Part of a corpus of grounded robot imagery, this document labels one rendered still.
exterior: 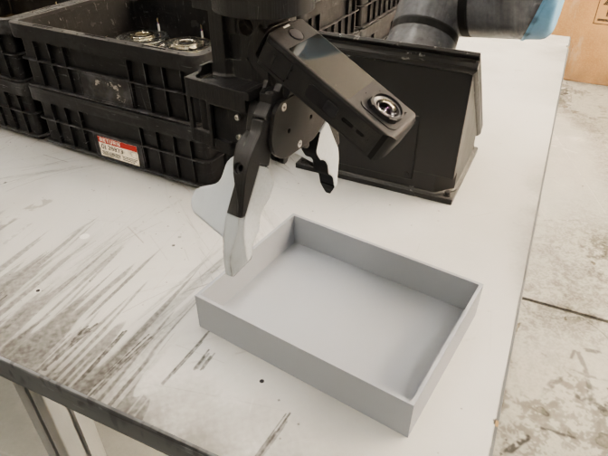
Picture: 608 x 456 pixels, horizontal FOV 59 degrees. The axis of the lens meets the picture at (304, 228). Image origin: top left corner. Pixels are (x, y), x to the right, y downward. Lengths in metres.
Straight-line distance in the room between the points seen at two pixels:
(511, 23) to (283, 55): 0.61
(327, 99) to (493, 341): 0.40
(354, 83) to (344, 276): 0.38
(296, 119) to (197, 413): 0.32
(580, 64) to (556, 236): 1.76
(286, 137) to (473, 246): 0.46
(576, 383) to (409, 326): 1.04
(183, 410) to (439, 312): 0.32
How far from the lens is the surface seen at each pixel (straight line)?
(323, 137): 0.46
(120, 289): 0.73
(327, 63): 0.38
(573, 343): 1.76
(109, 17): 1.20
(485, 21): 0.95
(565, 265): 2.03
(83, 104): 1.00
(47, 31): 0.99
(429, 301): 0.69
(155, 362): 0.63
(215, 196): 0.42
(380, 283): 0.71
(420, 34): 0.93
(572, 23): 3.74
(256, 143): 0.38
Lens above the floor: 1.17
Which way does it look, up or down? 36 degrees down
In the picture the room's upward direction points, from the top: straight up
